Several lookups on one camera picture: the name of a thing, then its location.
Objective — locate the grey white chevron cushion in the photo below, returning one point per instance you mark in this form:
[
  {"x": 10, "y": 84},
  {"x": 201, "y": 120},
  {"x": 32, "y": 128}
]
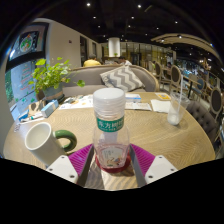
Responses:
[{"x": 121, "y": 78}]

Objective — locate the decorated glass window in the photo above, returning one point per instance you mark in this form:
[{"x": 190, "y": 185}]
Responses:
[{"x": 26, "y": 66}]

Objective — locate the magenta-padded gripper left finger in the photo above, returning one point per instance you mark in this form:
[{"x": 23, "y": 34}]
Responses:
[{"x": 63, "y": 166}]

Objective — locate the flat round red coaster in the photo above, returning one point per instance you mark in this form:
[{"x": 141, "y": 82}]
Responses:
[{"x": 113, "y": 169}]

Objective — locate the yellow card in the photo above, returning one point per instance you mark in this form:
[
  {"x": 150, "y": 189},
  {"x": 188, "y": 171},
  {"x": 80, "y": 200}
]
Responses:
[{"x": 163, "y": 96}]

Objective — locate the green potted plant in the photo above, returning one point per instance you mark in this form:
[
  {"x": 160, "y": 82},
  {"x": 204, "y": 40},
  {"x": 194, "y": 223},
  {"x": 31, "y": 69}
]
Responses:
[{"x": 50, "y": 76}]

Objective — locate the clear plastic cup with straw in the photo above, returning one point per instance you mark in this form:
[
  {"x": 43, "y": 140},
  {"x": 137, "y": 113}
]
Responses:
[{"x": 176, "y": 111}]

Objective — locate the clear plastic water bottle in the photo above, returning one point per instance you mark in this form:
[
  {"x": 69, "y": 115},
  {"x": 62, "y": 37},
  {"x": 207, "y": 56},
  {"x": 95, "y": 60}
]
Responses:
[{"x": 110, "y": 133}]

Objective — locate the person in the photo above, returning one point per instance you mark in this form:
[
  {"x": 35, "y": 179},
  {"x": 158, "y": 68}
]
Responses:
[
  {"x": 124, "y": 61},
  {"x": 91, "y": 62}
]

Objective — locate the large printed paper leaflet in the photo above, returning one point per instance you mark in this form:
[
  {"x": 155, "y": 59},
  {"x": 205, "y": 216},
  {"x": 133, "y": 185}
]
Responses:
[{"x": 78, "y": 102}]

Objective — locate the group of ceiling spotlights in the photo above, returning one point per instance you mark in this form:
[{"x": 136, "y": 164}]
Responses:
[{"x": 88, "y": 4}]

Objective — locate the grey curved sofa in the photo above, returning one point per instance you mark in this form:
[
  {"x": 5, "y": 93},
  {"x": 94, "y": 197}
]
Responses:
[{"x": 86, "y": 76}]

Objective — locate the pill blister pack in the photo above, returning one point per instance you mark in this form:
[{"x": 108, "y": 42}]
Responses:
[{"x": 16, "y": 127}]

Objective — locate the group of round-backed chairs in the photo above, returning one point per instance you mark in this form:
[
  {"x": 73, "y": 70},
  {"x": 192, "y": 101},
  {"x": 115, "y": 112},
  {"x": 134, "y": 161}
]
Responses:
[{"x": 175, "y": 75}]

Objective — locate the small printed paper leaflet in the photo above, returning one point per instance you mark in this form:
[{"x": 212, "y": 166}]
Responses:
[{"x": 138, "y": 106}]

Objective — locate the white cylindrical column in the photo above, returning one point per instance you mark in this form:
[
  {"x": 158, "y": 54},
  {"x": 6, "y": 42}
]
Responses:
[{"x": 114, "y": 46}]

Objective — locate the white paper napkin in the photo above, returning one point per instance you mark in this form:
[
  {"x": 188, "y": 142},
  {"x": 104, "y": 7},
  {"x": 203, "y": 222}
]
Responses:
[{"x": 160, "y": 106}]

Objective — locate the grey tufted chair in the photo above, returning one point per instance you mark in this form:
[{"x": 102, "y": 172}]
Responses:
[{"x": 203, "y": 118}]

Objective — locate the small blue white pack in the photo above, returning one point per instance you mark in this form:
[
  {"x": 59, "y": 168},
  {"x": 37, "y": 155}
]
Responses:
[{"x": 133, "y": 97}]

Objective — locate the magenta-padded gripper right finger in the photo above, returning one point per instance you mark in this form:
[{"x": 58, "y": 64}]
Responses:
[{"x": 160, "y": 166}]

